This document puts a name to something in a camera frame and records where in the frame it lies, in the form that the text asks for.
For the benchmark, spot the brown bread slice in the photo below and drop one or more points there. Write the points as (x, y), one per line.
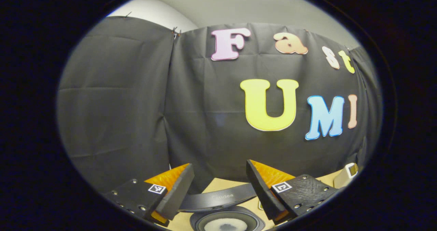
(353, 169)

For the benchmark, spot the white toaster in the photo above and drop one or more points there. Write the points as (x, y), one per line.
(343, 179)

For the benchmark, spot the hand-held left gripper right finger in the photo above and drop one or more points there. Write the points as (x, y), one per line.
(261, 190)

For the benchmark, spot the dark grey rice cooker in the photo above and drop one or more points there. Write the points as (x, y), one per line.
(218, 198)

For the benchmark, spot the black backdrop cloth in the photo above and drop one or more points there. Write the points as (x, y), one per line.
(136, 104)

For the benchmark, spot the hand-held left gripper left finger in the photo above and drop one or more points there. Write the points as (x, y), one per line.
(179, 193)

